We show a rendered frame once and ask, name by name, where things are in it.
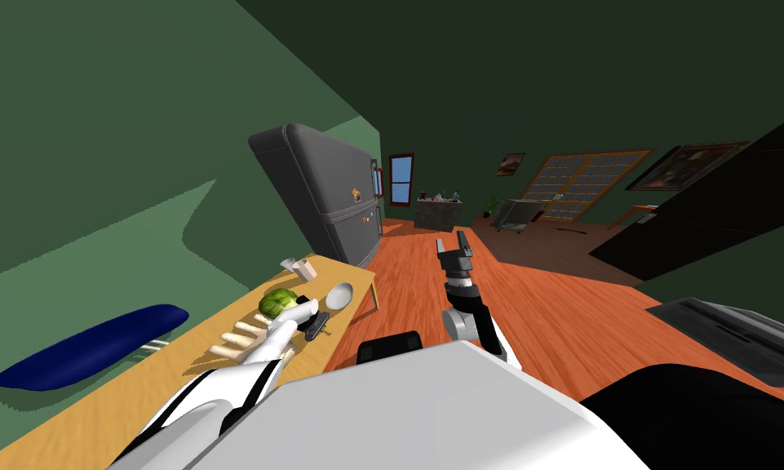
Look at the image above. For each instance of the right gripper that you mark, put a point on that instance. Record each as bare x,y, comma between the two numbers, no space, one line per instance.
457,264

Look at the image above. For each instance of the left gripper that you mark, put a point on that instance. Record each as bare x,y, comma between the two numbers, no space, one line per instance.
316,325

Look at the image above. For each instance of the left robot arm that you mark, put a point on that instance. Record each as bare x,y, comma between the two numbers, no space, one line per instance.
235,382

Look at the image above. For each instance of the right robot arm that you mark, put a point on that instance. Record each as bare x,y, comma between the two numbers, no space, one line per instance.
692,418

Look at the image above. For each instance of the dark counter with bottles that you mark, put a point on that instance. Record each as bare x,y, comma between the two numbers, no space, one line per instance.
438,214

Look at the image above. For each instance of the white bowl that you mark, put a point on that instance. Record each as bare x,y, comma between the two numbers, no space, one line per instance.
339,295

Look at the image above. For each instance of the green lettuce head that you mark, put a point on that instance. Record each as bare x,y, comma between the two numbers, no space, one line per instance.
277,303

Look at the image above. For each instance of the green potted plant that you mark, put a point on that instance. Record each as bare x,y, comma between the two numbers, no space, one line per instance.
493,205

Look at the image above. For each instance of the beige cup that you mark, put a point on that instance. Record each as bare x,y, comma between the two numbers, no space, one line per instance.
305,269

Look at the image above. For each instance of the white cup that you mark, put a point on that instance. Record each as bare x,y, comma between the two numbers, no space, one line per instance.
288,264

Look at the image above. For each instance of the grey metal cart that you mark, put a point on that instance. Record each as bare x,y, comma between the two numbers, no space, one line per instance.
519,215

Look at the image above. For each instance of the red framed window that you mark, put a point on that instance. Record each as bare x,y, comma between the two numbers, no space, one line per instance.
401,179

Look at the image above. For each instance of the dark grey fridge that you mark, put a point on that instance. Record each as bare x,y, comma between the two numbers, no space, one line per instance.
326,189

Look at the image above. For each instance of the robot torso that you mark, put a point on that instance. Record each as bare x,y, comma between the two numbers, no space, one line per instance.
424,411

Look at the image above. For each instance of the large wooden framed window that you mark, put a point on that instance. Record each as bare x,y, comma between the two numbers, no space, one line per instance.
581,183

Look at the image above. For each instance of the light wooden table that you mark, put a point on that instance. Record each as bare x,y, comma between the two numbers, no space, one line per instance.
170,398

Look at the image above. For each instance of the small wooden side table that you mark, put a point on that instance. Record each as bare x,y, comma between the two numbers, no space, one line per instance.
633,214

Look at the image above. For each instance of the dark blue oblong board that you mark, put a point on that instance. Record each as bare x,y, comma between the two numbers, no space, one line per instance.
91,346

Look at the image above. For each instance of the large dark framed picture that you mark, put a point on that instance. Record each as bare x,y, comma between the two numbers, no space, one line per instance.
685,166

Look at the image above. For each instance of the black tall cupboard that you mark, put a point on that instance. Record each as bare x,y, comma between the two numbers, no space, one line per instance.
724,215

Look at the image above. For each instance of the dark grey flat appliance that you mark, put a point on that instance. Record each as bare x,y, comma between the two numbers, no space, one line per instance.
744,339

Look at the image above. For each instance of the small dark wall picture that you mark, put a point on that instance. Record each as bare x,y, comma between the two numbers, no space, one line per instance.
510,164

